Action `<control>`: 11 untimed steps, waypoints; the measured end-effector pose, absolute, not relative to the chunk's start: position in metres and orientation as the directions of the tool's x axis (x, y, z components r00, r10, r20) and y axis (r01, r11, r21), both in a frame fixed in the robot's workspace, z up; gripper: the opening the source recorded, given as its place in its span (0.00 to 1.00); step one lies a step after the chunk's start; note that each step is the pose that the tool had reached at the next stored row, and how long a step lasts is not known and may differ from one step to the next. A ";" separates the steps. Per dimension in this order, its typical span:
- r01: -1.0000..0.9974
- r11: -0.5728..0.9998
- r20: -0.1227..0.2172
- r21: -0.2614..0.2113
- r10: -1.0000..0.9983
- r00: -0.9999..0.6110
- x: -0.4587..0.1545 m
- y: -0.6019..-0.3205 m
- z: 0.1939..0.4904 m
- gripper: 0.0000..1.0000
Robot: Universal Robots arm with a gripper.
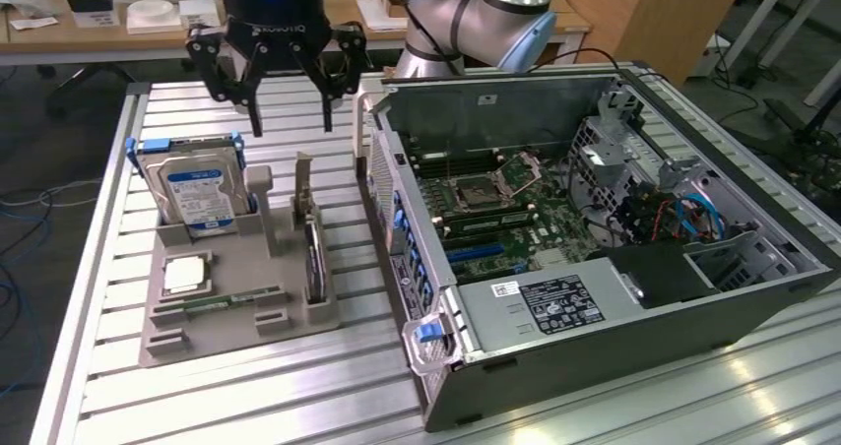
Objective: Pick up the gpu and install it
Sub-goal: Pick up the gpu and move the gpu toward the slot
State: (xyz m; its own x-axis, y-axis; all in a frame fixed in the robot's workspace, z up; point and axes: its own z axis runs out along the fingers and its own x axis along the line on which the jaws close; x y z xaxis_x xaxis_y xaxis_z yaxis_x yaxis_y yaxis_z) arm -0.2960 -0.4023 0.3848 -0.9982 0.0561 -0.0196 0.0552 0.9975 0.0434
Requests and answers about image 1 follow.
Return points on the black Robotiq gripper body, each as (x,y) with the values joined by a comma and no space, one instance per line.
(277,7)

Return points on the GPU card with metal bracket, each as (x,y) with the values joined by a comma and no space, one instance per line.
(315,248)

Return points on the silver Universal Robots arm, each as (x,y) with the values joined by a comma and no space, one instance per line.
(460,17)

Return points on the cardboard box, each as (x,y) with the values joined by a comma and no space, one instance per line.
(385,14)

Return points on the small white box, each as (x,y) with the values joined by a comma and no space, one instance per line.
(197,12)

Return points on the white box with round dish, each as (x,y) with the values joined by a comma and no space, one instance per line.
(154,17)

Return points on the hard disk with blue rails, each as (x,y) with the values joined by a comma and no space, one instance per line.
(194,189)

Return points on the black and white box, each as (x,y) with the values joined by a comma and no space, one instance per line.
(93,11)

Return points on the wooden desk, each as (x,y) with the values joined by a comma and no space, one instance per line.
(60,41)

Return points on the white paper slip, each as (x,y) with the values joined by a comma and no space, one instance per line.
(33,22)

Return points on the green installed RAM stick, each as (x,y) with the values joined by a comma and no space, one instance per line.
(489,221)

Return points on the silver CPU chip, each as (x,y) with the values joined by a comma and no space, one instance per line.
(186,275)

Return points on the grey printed parts rack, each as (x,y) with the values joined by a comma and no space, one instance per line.
(257,287)

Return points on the blue expansion slot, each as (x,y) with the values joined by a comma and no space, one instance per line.
(477,253)

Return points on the perforated silver disk bay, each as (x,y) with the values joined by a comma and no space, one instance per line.
(608,159)

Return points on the green motherboard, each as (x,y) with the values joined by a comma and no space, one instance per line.
(539,228)

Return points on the green loose RAM stick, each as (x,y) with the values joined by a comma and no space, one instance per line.
(217,301)

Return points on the wooden cabinet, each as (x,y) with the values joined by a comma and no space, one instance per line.
(651,17)

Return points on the grey power supply unit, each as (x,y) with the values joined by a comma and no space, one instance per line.
(545,307)

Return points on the black floor stand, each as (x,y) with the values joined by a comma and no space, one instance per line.
(806,130)

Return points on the open grey PC case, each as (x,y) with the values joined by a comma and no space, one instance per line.
(592,361)

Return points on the dark open drive bay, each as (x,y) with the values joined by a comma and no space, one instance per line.
(743,260)

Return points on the CPU socket with metal frame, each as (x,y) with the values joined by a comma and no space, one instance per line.
(483,189)

